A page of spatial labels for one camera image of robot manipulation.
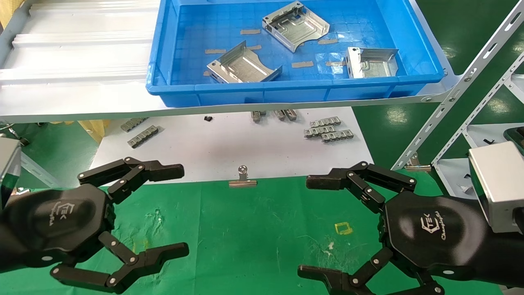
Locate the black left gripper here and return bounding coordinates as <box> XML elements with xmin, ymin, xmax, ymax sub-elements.
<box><xmin>9</xmin><ymin>157</ymin><xmax>190</xmax><ymax>294</ymax></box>

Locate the yellow padded sheet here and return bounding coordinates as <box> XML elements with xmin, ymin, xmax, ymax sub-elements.
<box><xmin>0</xmin><ymin>0</ymin><xmax>24</xmax><ymax>28</ymax></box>

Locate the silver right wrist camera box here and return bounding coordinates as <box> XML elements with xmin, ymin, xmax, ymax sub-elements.
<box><xmin>468</xmin><ymin>141</ymin><xmax>524</xmax><ymax>234</ymax></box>

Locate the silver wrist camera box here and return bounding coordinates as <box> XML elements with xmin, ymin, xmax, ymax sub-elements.
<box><xmin>0</xmin><ymin>138</ymin><xmax>22</xmax><ymax>207</ymax></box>
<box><xmin>468</xmin><ymin>141</ymin><xmax>524</xmax><ymax>234</ymax></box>

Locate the grey metal bar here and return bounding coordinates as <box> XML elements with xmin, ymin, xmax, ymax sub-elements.
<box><xmin>20</xmin><ymin>152</ymin><xmax>62</xmax><ymax>188</ymax></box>

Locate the silver corrugated metal shelf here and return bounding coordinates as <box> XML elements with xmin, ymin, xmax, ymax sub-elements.
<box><xmin>0</xmin><ymin>0</ymin><xmax>465</xmax><ymax>123</ymax></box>

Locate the dark device with green edge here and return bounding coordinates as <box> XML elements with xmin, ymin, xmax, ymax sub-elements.
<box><xmin>504</xmin><ymin>127</ymin><xmax>524</xmax><ymax>155</ymax></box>

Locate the white board sheet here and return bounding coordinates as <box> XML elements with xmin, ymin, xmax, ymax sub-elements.
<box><xmin>89</xmin><ymin>107</ymin><xmax>374</xmax><ymax>185</ymax></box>

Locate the yellow plastic bag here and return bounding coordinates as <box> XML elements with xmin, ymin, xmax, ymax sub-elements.
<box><xmin>49</xmin><ymin>120</ymin><xmax>111</xmax><ymax>143</ymax></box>

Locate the green table mat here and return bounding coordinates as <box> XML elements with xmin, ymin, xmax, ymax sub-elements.
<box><xmin>0</xmin><ymin>170</ymin><xmax>505</xmax><ymax>295</ymax></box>

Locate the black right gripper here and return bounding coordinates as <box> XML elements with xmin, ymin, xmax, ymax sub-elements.
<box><xmin>298</xmin><ymin>161</ymin><xmax>492</xmax><ymax>295</ymax></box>

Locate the blue plastic bin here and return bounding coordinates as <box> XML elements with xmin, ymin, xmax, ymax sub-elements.
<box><xmin>146</xmin><ymin>0</ymin><xmax>446</xmax><ymax>108</ymax></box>

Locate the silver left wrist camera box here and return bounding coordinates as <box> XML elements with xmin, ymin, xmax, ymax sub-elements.
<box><xmin>0</xmin><ymin>138</ymin><xmax>22</xmax><ymax>207</ymax></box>

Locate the clear plastic film piece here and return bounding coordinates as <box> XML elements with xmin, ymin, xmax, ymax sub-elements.
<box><xmin>327</xmin><ymin>53</ymin><xmax>347</xmax><ymax>75</ymax></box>

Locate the silver binder clip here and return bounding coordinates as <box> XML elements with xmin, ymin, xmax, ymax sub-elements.
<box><xmin>404</xmin><ymin>152</ymin><xmax>432</xmax><ymax>172</ymax></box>
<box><xmin>228</xmin><ymin>165</ymin><xmax>258</xmax><ymax>188</ymax></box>

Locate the sheet metal part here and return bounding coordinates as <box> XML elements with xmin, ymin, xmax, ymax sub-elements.
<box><xmin>207</xmin><ymin>40</ymin><xmax>283</xmax><ymax>84</ymax></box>
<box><xmin>262</xmin><ymin>1</ymin><xmax>330</xmax><ymax>53</ymax></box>
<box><xmin>343</xmin><ymin>47</ymin><xmax>400</xmax><ymax>79</ymax></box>

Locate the white slotted angle rack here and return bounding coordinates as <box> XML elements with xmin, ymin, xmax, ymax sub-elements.
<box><xmin>391</xmin><ymin>0</ymin><xmax>524</xmax><ymax>201</ymax></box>

